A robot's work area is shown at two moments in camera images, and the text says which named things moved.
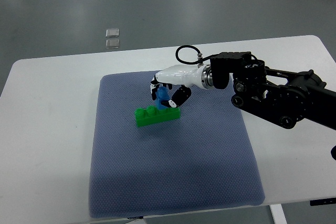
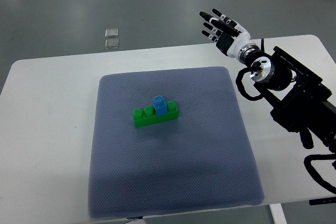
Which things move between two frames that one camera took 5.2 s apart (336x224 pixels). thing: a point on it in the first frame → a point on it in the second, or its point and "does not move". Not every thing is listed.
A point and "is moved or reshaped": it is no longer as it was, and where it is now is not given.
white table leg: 278,214 does not move
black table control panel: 327,201 does not move
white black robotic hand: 184,75 → 231,36
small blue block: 163,94 is moved or reshaped
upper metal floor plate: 112,32 does not move
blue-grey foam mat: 207,159 does not move
